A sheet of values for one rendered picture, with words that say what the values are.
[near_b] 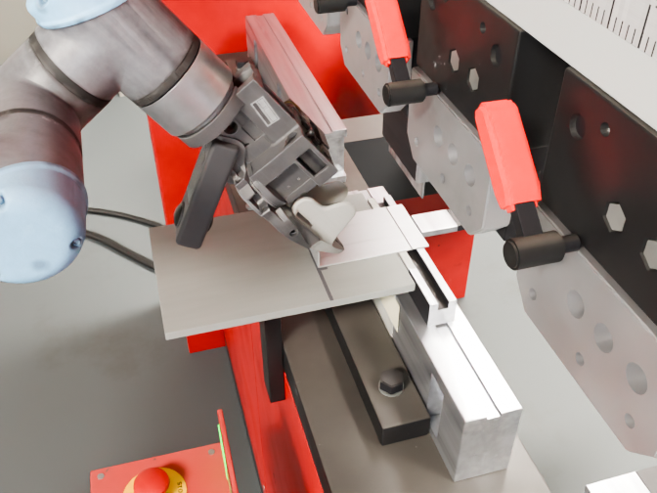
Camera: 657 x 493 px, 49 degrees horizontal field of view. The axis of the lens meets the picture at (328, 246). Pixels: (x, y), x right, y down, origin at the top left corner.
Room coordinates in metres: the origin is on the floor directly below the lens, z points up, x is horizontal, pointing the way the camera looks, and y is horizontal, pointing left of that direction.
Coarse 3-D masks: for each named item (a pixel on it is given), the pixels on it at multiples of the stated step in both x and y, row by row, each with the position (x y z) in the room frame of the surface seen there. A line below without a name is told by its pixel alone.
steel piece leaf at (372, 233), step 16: (384, 208) 0.71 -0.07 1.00; (352, 224) 0.68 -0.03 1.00; (368, 224) 0.68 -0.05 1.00; (384, 224) 0.68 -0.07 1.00; (352, 240) 0.65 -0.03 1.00; (368, 240) 0.65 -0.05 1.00; (384, 240) 0.65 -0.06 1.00; (400, 240) 0.65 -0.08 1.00; (320, 256) 0.62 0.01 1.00; (336, 256) 0.62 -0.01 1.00; (352, 256) 0.62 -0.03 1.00; (368, 256) 0.62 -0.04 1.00
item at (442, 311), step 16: (416, 256) 0.63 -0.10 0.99; (416, 272) 0.59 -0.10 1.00; (432, 272) 0.59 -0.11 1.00; (416, 288) 0.57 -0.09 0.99; (432, 288) 0.58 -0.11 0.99; (448, 288) 0.57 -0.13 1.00; (416, 304) 0.57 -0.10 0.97; (432, 304) 0.54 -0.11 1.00; (448, 304) 0.55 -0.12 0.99; (432, 320) 0.54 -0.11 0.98; (448, 320) 0.55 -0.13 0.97
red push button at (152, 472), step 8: (144, 472) 0.47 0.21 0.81; (152, 472) 0.47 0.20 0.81; (160, 472) 0.47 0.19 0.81; (136, 480) 0.46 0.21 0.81; (144, 480) 0.46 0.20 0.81; (152, 480) 0.46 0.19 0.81; (160, 480) 0.46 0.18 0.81; (168, 480) 0.46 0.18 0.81; (136, 488) 0.45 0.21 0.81; (144, 488) 0.45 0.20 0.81; (152, 488) 0.45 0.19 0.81; (160, 488) 0.45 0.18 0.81
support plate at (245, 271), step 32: (224, 224) 0.68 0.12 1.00; (256, 224) 0.68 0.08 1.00; (160, 256) 0.62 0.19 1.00; (192, 256) 0.62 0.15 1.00; (224, 256) 0.62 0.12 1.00; (256, 256) 0.62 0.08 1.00; (288, 256) 0.62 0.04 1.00; (384, 256) 0.62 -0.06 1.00; (160, 288) 0.57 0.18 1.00; (192, 288) 0.57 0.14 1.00; (224, 288) 0.57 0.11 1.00; (256, 288) 0.57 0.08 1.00; (288, 288) 0.57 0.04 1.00; (320, 288) 0.57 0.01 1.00; (352, 288) 0.57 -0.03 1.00; (384, 288) 0.57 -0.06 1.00; (192, 320) 0.52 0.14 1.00; (224, 320) 0.52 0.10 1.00; (256, 320) 0.53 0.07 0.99
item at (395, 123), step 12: (384, 120) 0.70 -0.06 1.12; (396, 120) 0.67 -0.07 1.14; (384, 132) 0.70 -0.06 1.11; (396, 132) 0.67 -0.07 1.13; (396, 144) 0.67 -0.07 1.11; (408, 144) 0.64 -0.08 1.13; (396, 156) 0.69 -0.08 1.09; (408, 156) 0.64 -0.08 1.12; (408, 168) 0.63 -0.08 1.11; (420, 180) 0.62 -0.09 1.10; (420, 192) 0.62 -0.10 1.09
